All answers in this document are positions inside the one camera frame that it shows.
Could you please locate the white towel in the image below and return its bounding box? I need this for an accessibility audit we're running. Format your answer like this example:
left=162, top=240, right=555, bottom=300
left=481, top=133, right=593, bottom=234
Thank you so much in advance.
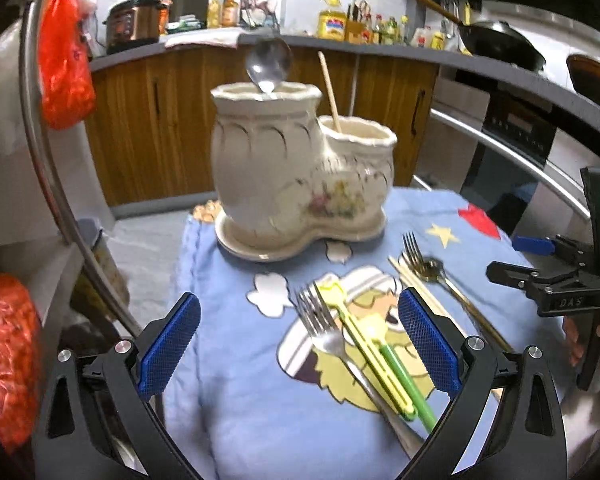
left=165, top=30, right=243, bottom=50

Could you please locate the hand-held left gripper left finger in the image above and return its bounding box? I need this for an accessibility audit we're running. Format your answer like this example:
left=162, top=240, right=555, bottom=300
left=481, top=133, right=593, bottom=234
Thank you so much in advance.
left=32, top=291, right=203, bottom=480

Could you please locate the green packet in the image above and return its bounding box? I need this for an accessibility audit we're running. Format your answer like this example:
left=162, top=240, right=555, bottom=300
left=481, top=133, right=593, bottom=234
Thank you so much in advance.
left=167, top=16, right=206, bottom=32

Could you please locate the curved chrome rail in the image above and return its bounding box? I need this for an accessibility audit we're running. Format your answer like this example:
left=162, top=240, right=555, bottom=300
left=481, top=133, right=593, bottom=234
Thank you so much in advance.
left=19, top=0, right=143, bottom=338

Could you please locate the bulging red mesh bag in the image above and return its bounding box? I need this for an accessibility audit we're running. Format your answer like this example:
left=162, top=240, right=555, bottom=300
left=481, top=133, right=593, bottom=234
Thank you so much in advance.
left=0, top=270, right=43, bottom=456

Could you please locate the brown clay pot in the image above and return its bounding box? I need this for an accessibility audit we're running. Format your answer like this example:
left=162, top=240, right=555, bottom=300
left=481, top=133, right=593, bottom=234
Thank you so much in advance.
left=566, top=54, right=600, bottom=111

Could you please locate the person's right hand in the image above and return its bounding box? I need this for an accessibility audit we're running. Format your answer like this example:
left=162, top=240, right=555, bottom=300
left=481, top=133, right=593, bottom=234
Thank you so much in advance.
left=561, top=307, right=600, bottom=392

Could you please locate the wooden kitchen base cabinet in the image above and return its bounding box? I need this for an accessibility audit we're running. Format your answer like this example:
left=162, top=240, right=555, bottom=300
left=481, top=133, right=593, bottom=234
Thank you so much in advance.
left=85, top=47, right=441, bottom=208

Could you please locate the flower-shaped metal spoon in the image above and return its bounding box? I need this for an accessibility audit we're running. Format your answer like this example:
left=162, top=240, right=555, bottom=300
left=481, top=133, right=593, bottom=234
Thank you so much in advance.
left=420, top=256, right=516, bottom=356

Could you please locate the black wok with handle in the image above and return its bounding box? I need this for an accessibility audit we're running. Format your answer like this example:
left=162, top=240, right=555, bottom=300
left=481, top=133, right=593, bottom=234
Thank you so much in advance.
left=415, top=0, right=548, bottom=72

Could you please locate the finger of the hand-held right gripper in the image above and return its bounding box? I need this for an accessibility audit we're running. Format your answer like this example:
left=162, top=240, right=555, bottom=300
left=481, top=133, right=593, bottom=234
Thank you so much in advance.
left=511, top=232, right=593, bottom=271
left=486, top=260, right=541, bottom=293

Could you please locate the cream ceramic saucer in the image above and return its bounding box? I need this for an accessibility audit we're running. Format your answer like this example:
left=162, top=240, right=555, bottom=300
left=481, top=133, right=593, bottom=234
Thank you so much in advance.
left=215, top=208, right=387, bottom=263

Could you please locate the brown electric pressure cooker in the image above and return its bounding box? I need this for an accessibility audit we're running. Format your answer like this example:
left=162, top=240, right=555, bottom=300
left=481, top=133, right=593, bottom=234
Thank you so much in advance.
left=103, top=0, right=168, bottom=55

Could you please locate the blue cartoon printed cloth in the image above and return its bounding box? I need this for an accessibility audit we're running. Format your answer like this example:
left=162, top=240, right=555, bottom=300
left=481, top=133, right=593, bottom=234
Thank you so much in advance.
left=162, top=187, right=536, bottom=480

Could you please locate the grey kitchen countertop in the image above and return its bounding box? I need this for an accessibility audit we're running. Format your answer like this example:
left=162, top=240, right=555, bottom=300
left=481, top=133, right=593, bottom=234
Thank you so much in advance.
left=87, top=30, right=600, bottom=126

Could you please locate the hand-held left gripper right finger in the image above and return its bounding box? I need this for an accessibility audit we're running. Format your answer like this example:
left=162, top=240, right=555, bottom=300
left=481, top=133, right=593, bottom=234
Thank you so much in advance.
left=397, top=287, right=568, bottom=480

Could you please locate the black built-in oven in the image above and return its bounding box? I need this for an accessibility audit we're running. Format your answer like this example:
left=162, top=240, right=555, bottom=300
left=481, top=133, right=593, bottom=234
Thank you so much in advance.
left=415, top=77, right=598, bottom=226

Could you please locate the silver fork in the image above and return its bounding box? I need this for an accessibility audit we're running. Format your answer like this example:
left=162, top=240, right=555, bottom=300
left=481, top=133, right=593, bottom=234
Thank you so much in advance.
left=296, top=282, right=426, bottom=461

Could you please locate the hanging red plastic bag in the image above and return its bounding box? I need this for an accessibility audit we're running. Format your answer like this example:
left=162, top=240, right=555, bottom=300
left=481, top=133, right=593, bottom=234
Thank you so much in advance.
left=37, top=0, right=97, bottom=131

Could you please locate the small trash bin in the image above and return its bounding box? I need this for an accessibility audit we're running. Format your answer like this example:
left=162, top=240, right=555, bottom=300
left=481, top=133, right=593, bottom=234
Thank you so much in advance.
left=72, top=217, right=131, bottom=321

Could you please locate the large yellow oil jug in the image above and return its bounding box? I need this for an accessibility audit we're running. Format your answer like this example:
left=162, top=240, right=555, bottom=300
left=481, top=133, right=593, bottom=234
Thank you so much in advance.
left=316, top=0, right=348, bottom=40

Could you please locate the cream ceramic boot-shaped utensil holder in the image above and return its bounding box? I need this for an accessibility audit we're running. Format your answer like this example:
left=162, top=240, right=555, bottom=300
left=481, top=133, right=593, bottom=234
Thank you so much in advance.
left=211, top=81, right=397, bottom=241

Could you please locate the yellow-green plastic fork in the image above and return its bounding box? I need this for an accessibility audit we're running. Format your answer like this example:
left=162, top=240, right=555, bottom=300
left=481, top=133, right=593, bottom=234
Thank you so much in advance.
left=314, top=280, right=418, bottom=421

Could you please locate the row of condiment bottles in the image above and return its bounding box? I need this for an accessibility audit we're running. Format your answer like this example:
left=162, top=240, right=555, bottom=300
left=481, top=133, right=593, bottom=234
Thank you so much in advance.
left=365, top=12, right=448, bottom=50

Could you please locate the wooden knife block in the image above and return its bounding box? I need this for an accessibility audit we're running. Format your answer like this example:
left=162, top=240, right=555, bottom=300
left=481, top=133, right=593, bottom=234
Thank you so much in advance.
left=345, top=1, right=376, bottom=43

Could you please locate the large silver spoon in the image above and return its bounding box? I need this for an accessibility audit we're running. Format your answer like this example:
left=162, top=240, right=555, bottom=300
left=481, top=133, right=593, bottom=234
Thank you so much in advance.
left=245, top=37, right=294, bottom=97

